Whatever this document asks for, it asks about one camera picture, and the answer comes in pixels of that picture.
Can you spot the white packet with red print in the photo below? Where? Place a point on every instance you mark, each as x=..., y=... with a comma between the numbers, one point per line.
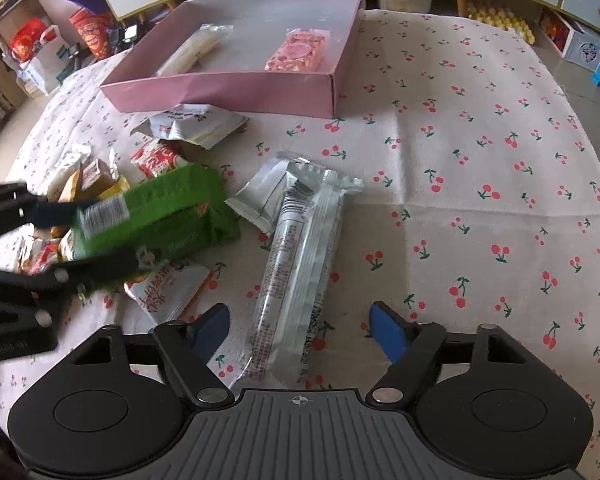
x=170, y=292

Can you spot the long silver snack packet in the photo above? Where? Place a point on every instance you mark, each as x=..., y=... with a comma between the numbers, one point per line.
x=300, y=260

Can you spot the pink snack packet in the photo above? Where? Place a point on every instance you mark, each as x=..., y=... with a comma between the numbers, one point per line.
x=297, y=50

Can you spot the cream white snack packet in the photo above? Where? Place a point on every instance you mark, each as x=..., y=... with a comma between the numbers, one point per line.
x=67, y=165

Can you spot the white shopping bag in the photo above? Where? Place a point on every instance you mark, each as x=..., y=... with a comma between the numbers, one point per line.
x=50, y=67

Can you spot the white and blue box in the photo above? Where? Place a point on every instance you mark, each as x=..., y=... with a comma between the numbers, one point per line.
x=587, y=50

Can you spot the clear wrapped white snack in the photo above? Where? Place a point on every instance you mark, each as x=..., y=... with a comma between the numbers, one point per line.
x=192, y=50

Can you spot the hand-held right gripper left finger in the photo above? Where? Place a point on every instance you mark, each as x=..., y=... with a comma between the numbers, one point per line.
x=214, y=332

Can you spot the red printed barrel bag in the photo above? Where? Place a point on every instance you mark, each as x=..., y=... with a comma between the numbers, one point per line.
x=92, y=35

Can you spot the green snack packet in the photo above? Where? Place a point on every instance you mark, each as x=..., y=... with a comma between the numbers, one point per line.
x=170, y=205

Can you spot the red packet with white balls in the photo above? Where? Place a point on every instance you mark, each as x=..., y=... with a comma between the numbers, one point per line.
x=42, y=260

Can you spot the brown snack packet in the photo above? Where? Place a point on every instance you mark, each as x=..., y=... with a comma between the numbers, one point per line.
x=97, y=172

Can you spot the yellow egg tray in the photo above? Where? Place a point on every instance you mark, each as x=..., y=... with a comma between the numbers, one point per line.
x=500, y=20

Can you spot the yellow snack packet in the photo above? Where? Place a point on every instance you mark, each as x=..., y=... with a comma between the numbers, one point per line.
x=112, y=189

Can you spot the red printed box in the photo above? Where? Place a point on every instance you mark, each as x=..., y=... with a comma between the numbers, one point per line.
x=555, y=30

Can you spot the red gift bag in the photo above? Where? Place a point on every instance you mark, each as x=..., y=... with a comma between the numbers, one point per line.
x=27, y=40

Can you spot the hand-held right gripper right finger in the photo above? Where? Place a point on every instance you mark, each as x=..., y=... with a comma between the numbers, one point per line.
x=386, y=332

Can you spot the cherry print tablecloth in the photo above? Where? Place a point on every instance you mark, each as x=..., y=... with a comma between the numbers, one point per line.
x=480, y=160

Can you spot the small silver snack packet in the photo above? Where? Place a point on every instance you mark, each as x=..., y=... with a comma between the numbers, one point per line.
x=260, y=195

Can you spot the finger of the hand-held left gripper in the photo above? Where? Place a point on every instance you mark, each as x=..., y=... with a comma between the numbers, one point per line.
x=55, y=215
x=105, y=267

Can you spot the black device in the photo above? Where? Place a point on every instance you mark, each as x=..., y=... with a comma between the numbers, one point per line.
x=125, y=37

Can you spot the pink cardboard box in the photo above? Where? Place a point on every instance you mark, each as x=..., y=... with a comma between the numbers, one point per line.
x=220, y=95

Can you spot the wooden shelf unit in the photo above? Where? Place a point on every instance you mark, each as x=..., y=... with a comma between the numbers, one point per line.
x=0, y=35

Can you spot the golden orange snack packet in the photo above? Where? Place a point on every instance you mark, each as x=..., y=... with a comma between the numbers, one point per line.
x=70, y=190

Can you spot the white packet with dark print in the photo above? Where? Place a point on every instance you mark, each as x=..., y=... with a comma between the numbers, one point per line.
x=195, y=122

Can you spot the red and white snack packet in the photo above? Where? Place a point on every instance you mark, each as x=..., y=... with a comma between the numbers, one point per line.
x=157, y=160

